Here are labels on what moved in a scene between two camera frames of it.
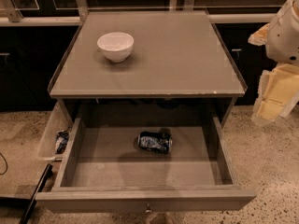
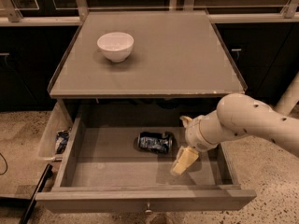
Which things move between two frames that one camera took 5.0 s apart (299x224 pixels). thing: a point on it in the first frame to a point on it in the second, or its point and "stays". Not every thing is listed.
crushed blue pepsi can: [156, 142] stays
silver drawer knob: [149, 210] stays
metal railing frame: [9, 14] stays
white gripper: [284, 36] to [195, 135]
